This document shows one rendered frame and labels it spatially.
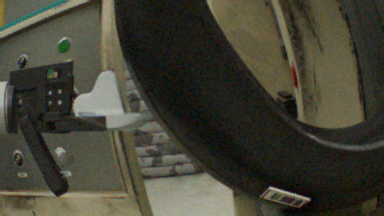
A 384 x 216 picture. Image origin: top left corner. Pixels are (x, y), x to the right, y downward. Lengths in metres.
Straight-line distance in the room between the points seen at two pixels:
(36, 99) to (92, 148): 0.69
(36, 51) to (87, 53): 0.14
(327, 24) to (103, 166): 0.59
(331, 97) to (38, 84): 0.49
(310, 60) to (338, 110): 0.09
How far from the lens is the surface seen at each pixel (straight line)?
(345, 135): 1.35
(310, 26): 1.43
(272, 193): 1.06
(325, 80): 1.43
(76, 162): 1.84
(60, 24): 1.84
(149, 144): 10.54
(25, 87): 1.16
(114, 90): 1.14
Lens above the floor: 1.12
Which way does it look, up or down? 3 degrees down
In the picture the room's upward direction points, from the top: 9 degrees counter-clockwise
